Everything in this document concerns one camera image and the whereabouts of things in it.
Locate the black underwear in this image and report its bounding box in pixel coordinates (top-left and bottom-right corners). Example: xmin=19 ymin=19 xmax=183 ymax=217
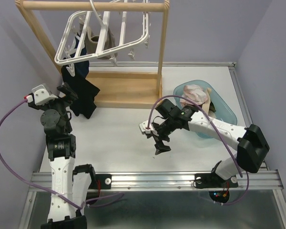
xmin=61 ymin=66 xmax=100 ymax=119

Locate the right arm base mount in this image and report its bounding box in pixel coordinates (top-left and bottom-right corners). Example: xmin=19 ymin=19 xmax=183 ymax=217
xmin=193 ymin=173 xmax=238 ymax=189

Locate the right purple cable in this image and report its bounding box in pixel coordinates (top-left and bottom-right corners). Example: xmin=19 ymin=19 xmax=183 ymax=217
xmin=146 ymin=95 xmax=251 ymax=206

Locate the wooden clothes rack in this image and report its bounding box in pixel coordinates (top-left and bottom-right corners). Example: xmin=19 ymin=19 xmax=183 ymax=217
xmin=15 ymin=0 xmax=170 ymax=108

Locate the aluminium mounting rail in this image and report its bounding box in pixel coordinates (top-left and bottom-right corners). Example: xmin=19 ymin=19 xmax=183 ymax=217
xmin=30 ymin=169 xmax=283 ymax=191

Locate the purple cable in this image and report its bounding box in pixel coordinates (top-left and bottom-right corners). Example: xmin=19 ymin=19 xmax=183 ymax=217
xmin=0 ymin=96 xmax=124 ymax=210
xmin=146 ymin=95 xmax=251 ymax=206

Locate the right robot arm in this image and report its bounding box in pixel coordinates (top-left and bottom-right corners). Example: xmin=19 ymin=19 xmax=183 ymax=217
xmin=146 ymin=97 xmax=270 ymax=186

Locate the white plastic clip hanger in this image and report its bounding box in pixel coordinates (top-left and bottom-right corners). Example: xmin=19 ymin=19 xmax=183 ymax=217
xmin=54 ymin=0 xmax=150 ymax=76

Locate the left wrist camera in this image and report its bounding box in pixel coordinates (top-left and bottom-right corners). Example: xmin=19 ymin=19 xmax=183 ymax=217
xmin=31 ymin=83 xmax=58 ymax=105

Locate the teal plastic basin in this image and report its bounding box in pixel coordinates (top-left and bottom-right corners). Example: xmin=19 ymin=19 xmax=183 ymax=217
xmin=173 ymin=80 xmax=237 ymax=125

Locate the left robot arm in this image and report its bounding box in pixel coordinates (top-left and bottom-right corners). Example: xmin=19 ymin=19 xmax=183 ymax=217
xmin=32 ymin=84 xmax=97 ymax=229

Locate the pink mauve underwear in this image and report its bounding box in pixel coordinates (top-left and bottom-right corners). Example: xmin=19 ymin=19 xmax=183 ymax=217
xmin=180 ymin=96 xmax=193 ymax=107

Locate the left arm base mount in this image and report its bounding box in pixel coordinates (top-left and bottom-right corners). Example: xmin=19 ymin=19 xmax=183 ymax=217
xmin=89 ymin=173 xmax=112 ymax=190

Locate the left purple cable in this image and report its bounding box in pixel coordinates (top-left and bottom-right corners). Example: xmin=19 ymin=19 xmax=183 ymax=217
xmin=0 ymin=96 xmax=124 ymax=210

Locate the light pink underwear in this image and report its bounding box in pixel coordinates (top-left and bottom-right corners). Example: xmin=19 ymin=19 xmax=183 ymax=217
xmin=183 ymin=84 xmax=208 ymax=105

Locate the navy underwear white trim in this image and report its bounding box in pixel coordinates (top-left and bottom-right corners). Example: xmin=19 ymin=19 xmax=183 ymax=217
xmin=71 ymin=33 xmax=89 ymax=79

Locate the dark green underwear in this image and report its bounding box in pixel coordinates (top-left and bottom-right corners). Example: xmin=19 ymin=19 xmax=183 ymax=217
xmin=202 ymin=88 xmax=216 ymax=114

